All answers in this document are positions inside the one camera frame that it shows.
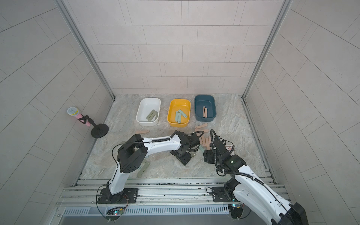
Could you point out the white storage box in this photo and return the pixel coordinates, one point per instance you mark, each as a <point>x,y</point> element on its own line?
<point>145,107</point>

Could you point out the aluminium rail frame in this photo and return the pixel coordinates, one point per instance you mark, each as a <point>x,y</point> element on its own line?
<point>150,191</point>

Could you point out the right circuit board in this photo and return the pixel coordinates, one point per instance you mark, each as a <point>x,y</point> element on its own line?
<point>235,210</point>

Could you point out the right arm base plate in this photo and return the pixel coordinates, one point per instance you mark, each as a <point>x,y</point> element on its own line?
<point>222,194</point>

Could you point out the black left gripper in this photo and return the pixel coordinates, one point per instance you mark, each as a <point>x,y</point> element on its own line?
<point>185,160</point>

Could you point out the small printed card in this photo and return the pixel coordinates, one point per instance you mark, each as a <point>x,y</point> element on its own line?
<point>229,147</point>

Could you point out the yellow storage box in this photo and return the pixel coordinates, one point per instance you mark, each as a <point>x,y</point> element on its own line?
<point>175,105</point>

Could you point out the black microphone stand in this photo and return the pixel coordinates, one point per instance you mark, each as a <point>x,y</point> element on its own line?
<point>99,130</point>

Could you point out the left circuit board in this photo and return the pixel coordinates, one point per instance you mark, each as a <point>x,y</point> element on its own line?
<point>118,211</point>

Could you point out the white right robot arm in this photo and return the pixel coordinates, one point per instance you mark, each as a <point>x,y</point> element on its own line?
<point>246,187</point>

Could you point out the circuit board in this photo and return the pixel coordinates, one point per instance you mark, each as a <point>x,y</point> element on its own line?
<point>235,210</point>
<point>118,211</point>

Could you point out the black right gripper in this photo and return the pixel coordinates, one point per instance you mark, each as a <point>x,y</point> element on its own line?
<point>207,154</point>

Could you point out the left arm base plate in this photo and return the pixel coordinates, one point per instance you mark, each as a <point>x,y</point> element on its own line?
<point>128,195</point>

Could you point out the olive folding knife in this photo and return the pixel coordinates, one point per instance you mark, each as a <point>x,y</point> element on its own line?
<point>155,117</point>
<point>142,168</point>
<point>150,114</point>

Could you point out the dark teal storage box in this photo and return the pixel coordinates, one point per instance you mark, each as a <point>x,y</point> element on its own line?
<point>209,102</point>

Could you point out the pink toy microphone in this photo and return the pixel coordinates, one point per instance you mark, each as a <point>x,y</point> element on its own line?
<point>74,112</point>

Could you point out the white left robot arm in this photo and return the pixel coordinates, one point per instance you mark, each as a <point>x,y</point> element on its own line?
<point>133,152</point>

